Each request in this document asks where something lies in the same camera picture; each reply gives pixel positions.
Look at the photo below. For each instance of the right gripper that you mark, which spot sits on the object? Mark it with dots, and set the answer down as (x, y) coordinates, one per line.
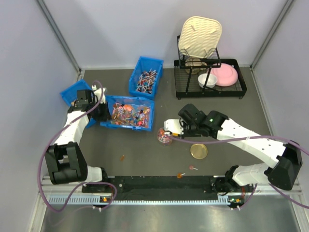
(184, 128)

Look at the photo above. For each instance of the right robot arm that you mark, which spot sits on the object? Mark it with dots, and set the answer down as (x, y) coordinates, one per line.
(280, 162)

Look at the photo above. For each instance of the pink round plate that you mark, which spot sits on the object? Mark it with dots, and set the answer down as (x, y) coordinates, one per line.
(226, 75)

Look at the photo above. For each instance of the spilled pink lollipop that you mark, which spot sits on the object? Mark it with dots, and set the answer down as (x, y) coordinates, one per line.
(191, 167)

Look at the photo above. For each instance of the blue candy bin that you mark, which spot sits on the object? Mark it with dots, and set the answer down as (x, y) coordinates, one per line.
(70, 95)
(145, 78)
(136, 113)

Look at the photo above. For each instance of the beige square ribbed plate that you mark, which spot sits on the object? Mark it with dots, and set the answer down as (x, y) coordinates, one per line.
(199, 37)

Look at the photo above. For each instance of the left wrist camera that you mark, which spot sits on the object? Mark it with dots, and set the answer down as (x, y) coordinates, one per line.
(99, 93)

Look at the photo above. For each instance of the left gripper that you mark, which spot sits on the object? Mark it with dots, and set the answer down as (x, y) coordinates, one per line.
(102, 114)

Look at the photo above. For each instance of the gold round lid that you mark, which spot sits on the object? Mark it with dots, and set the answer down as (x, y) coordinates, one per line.
(199, 151)

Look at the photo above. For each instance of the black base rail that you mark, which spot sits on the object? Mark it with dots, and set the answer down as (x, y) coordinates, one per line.
(168, 188)

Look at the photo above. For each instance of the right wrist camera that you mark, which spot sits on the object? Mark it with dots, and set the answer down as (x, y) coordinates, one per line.
(173, 127)

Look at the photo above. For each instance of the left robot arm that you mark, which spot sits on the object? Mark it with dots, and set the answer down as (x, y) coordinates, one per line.
(64, 159)

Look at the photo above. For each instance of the white small bowl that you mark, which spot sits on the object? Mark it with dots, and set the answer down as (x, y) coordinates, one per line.
(209, 79)

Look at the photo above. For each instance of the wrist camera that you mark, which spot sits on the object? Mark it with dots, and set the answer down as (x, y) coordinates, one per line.
(173, 127)
(99, 93)

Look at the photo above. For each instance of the spilled orange lollipop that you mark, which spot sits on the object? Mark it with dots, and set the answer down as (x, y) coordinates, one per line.
(180, 175)

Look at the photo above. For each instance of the black wire dish rack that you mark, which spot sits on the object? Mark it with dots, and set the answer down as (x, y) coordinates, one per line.
(186, 85)

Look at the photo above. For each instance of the clear round container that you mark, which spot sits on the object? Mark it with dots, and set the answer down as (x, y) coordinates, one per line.
(162, 137)

